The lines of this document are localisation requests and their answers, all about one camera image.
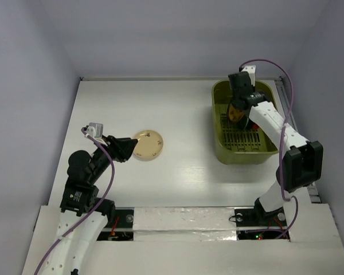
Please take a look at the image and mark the green dish rack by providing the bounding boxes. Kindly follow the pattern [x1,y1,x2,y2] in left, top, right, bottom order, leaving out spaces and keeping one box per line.
[212,80,279,165]

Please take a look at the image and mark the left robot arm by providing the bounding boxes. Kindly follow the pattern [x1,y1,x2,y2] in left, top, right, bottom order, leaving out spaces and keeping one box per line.
[34,134,138,274]

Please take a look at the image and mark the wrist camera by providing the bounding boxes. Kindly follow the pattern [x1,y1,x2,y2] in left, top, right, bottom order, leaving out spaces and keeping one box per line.
[85,123,103,139]
[239,65,256,86]

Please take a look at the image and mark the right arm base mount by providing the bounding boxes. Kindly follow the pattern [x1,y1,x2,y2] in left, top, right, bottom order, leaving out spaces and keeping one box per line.
[228,208,290,241]

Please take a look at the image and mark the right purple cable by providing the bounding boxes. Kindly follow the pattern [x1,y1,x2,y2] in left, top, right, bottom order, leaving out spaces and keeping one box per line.
[238,58,299,239]

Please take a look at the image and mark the yellow patterned plate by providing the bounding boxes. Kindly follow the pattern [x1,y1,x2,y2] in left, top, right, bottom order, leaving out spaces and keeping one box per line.
[226,104,244,123]

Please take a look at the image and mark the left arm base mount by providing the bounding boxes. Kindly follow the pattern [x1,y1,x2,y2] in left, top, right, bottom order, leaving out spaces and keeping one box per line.
[97,208,134,241]

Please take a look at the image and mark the cream floral plate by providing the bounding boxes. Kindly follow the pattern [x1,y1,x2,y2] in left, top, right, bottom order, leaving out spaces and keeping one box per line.
[133,129,164,161]

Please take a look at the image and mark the purple cable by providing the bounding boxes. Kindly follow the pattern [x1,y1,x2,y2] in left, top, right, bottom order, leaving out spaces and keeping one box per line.
[238,58,299,239]
[33,127,118,275]

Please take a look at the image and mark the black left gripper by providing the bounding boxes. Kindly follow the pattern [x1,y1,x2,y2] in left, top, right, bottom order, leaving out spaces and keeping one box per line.
[88,133,138,182]

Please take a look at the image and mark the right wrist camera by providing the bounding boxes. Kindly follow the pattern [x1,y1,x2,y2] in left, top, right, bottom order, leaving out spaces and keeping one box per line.
[239,65,256,86]

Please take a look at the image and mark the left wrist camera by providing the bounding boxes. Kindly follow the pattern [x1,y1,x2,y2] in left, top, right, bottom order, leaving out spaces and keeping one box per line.
[85,123,103,139]

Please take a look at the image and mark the white foam front panel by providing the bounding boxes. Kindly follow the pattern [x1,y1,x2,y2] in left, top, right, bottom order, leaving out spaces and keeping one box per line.
[21,197,344,275]

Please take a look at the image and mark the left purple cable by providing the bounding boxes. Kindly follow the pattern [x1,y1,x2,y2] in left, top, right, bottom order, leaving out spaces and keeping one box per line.
[33,127,118,275]

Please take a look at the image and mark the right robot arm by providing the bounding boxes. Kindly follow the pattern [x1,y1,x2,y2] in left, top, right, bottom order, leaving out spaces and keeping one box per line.
[228,71,323,225]

